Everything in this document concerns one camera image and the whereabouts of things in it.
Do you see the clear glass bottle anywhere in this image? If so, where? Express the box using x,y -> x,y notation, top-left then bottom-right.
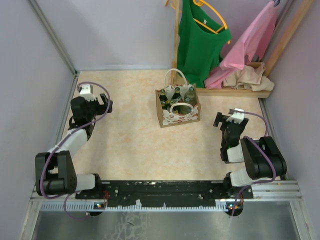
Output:
178,102 -> 194,115
184,86 -> 197,106

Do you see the green bottle yellow label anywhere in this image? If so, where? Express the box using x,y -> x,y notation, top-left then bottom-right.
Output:
165,99 -> 179,114

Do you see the green bottle red label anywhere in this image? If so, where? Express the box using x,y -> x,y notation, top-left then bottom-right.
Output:
159,88 -> 169,110

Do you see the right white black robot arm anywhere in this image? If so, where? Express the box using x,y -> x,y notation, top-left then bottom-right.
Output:
213,108 -> 287,197

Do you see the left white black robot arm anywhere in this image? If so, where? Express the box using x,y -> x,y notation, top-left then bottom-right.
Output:
35,93 -> 113,198

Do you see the dark green bottle in bag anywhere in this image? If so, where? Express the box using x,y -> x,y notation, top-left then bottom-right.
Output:
171,86 -> 183,103

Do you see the beige crumpled cloth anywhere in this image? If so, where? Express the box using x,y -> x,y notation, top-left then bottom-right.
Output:
222,62 -> 275,92

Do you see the wooden clothes rack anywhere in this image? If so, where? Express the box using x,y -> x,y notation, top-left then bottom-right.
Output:
170,0 -> 316,99

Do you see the green tank top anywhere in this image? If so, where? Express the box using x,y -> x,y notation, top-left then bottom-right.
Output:
177,0 -> 232,88

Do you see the pink shirt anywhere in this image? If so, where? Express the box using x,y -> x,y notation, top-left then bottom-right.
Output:
204,0 -> 278,89

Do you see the yellow clothes hanger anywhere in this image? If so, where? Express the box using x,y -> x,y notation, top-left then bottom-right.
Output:
164,0 -> 231,45

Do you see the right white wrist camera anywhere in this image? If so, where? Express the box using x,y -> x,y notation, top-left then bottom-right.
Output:
226,108 -> 245,124

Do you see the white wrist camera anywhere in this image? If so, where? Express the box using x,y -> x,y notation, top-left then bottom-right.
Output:
79,84 -> 96,102
226,108 -> 245,124

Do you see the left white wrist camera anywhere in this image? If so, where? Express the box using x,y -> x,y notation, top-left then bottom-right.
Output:
79,84 -> 96,102

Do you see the aluminium frame rail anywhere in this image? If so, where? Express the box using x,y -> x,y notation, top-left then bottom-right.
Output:
30,180 -> 302,216

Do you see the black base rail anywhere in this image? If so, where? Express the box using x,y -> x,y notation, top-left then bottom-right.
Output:
75,180 -> 239,208

